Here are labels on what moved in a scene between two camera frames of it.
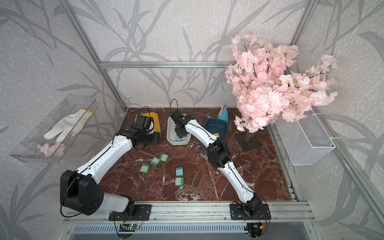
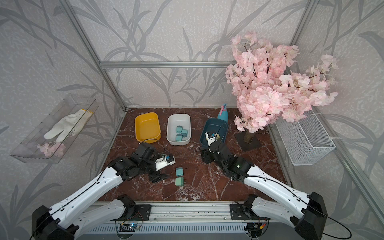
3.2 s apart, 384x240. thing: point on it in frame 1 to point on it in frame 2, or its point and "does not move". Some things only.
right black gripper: x=177 y=133 to x=205 y=154
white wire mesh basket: x=304 y=141 does not move
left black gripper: x=156 y=138 to x=157 y=177
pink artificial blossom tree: x=268 y=89 does not move
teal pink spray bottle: x=223 y=113 does not move
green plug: x=179 y=181 does not move
